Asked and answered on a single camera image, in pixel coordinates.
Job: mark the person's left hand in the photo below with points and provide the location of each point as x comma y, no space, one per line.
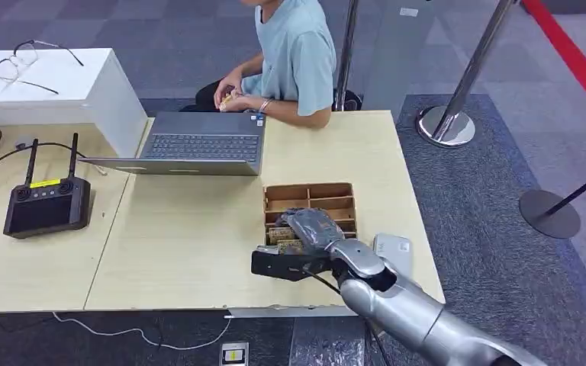
245,103

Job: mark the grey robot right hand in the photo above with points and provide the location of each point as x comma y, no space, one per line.
313,227

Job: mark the person's right hand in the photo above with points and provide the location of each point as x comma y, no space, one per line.
230,88

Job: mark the stack of patterned cards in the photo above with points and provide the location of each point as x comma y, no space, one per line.
226,101

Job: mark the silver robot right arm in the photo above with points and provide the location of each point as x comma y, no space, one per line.
399,308

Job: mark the wooden card box with dividers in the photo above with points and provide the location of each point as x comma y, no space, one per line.
323,194

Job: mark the grey laptop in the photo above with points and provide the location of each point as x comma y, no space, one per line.
202,146

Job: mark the person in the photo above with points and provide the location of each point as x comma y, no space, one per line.
298,55

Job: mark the grey flat device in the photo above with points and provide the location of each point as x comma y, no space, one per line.
399,250

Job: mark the floor power socket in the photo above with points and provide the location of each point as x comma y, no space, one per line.
234,355

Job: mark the small pale connector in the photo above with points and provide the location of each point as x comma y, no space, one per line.
101,171

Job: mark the white box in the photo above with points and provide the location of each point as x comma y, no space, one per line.
70,83

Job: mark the white floor sticker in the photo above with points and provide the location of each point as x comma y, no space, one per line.
409,12

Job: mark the small grey plug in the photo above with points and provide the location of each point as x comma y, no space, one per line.
23,145

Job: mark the black remote controller with antennas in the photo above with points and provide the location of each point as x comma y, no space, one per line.
45,212

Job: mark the black-framed glasses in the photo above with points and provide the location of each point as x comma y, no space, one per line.
5,70

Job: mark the black stanchion with round base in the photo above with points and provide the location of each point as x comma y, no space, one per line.
548,214

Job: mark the red barrier belt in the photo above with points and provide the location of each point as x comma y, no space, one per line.
571,55

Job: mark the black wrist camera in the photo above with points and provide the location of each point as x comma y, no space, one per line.
283,265

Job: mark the chrome stanchion post with base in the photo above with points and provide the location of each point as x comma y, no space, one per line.
447,126

